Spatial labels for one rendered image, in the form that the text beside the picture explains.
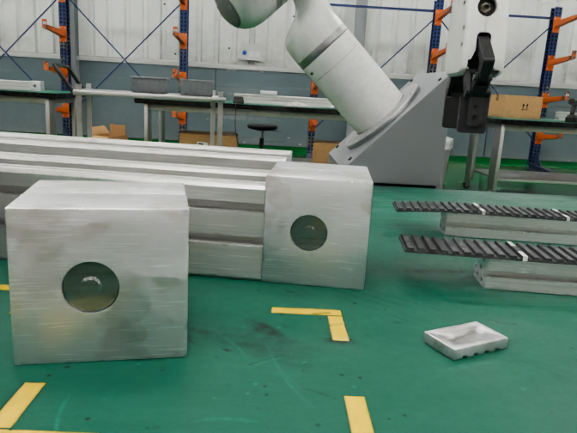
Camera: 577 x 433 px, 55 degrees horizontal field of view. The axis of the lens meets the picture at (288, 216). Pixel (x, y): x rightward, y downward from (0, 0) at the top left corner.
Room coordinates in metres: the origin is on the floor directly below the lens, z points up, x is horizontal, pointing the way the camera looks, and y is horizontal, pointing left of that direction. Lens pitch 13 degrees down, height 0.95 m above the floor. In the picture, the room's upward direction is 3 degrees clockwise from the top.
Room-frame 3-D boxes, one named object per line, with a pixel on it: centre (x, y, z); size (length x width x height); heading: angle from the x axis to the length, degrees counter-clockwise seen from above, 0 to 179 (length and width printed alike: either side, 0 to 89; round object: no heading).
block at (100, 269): (0.36, 0.12, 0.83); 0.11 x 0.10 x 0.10; 13
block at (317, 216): (0.52, -0.03, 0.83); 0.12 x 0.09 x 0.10; 176
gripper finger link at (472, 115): (0.63, -0.20, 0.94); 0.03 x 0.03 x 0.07; 87
